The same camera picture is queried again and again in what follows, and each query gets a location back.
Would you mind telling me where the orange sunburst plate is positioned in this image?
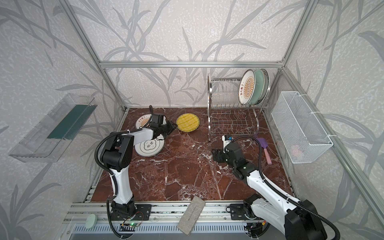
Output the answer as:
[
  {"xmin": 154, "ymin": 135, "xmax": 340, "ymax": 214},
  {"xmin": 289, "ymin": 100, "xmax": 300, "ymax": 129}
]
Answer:
[
  {"xmin": 135, "ymin": 114, "xmax": 152, "ymax": 129},
  {"xmin": 238, "ymin": 70, "xmax": 255, "ymax": 105}
]

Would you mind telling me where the white wire basket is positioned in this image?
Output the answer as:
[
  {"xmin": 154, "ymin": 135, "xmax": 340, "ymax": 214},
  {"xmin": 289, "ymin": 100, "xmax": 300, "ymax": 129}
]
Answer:
[{"xmin": 272, "ymin": 91, "xmax": 334, "ymax": 164}]

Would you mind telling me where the yellow green woven plate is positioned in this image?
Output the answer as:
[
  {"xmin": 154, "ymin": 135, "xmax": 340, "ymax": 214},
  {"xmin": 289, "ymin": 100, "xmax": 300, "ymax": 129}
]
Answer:
[{"xmin": 176, "ymin": 113, "xmax": 200, "ymax": 133}]

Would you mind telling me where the dark green rimmed white plate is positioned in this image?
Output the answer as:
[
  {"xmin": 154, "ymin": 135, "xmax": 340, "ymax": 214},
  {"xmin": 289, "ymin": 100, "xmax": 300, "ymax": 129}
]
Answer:
[{"xmin": 257, "ymin": 69, "xmax": 270, "ymax": 104}]

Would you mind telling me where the pale green round gadget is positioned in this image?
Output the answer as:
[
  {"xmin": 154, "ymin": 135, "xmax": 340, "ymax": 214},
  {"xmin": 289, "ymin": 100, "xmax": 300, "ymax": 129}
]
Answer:
[{"xmin": 85, "ymin": 214, "xmax": 98, "ymax": 230}]

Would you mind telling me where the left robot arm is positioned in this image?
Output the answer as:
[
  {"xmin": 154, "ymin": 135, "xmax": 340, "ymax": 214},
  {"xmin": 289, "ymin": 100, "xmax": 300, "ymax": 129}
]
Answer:
[{"xmin": 94, "ymin": 106, "xmax": 177, "ymax": 219}]

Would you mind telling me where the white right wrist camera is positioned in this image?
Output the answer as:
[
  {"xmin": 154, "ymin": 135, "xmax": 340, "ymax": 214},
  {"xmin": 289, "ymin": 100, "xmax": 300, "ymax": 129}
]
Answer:
[{"xmin": 222, "ymin": 135, "xmax": 233, "ymax": 153}]

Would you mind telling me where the white plate with green rim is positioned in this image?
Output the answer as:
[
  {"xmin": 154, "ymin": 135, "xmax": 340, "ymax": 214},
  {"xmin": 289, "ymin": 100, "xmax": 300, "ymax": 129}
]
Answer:
[{"xmin": 135, "ymin": 135, "xmax": 165, "ymax": 157}]

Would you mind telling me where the clear plastic wall shelf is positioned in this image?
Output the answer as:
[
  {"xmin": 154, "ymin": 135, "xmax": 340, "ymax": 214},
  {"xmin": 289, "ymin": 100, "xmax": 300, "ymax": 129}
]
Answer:
[{"xmin": 9, "ymin": 94, "xmax": 97, "ymax": 163}]

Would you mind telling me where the steel dish rack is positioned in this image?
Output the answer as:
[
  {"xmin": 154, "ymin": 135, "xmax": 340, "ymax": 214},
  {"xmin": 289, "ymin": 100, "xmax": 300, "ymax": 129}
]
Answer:
[{"xmin": 207, "ymin": 75, "xmax": 268, "ymax": 141}]

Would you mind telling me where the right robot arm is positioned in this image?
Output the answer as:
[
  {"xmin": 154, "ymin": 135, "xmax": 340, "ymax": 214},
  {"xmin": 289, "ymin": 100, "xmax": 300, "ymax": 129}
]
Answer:
[{"xmin": 212, "ymin": 135, "xmax": 341, "ymax": 240}]

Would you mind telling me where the grey sponge block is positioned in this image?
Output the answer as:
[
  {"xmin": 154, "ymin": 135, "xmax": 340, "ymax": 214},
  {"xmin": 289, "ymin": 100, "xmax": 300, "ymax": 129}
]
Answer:
[{"xmin": 177, "ymin": 196, "xmax": 206, "ymax": 236}]

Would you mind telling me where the light green flower plate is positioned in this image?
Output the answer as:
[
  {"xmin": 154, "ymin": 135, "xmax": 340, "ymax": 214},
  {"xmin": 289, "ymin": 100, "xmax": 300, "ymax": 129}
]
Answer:
[{"xmin": 249, "ymin": 69, "xmax": 265, "ymax": 105}]

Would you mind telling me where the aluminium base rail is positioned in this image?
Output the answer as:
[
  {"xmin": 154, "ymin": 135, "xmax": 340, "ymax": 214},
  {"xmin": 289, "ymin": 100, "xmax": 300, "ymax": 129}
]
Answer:
[{"xmin": 62, "ymin": 200, "xmax": 301, "ymax": 235}]

